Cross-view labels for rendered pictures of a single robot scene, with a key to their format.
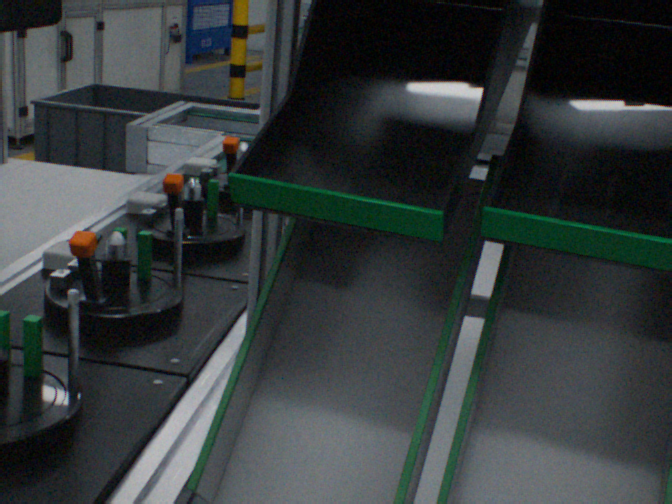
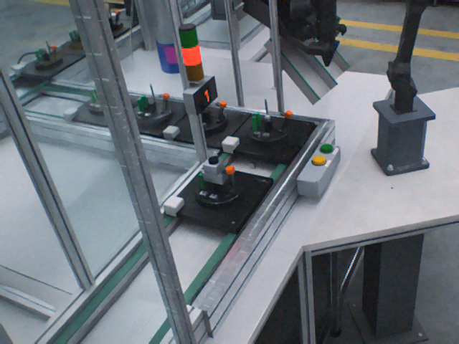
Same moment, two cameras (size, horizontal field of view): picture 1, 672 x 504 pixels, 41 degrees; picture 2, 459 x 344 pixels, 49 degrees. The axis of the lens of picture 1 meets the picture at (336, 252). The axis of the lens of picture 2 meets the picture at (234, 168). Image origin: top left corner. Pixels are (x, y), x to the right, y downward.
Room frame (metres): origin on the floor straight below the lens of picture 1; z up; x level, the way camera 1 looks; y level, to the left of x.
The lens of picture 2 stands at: (0.11, 1.63, 1.88)
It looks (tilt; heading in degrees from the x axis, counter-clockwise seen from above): 35 degrees down; 295
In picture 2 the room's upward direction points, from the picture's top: 9 degrees counter-clockwise
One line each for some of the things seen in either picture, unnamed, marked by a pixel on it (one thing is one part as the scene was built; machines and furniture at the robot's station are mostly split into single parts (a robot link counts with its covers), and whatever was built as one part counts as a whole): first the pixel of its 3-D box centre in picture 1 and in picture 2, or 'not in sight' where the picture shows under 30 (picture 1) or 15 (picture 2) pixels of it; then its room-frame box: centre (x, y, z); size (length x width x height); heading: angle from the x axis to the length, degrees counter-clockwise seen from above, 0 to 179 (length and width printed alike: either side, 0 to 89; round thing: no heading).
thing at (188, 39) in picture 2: not in sight; (188, 36); (0.76, 0.43, 1.38); 0.05 x 0.05 x 0.05
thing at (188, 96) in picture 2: not in sight; (193, 67); (0.76, 0.43, 1.29); 0.12 x 0.05 x 0.25; 82
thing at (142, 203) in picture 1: (192, 207); not in sight; (1.10, 0.19, 1.01); 0.24 x 0.24 x 0.13; 82
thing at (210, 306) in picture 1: (115, 268); (206, 114); (0.85, 0.22, 1.01); 0.24 x 0.24 x 0.13; 82
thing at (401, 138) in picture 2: not in sight; (401, 135); (0.19, 0.18, 0.96); 0.15 x 0.15 x 0.20; 29
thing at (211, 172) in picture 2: not in sight; (211, 168); (0.67, 0.59, 1.06); 0.08 x 0.04 x 0.07; 172
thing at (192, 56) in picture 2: not in sight; (191, 54); (0.76, 0.43, 1.33); 0.05 x 0.05 x 0.05
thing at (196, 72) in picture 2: not in sight; (194, 69); (0.76, 0.43, 1.28); 0.05 x 0.05 x 0.05
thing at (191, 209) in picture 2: not in sight; (219, 196); (0.66, 0.59, 0.96); 0.24 x 0.24 x 0.02; 82
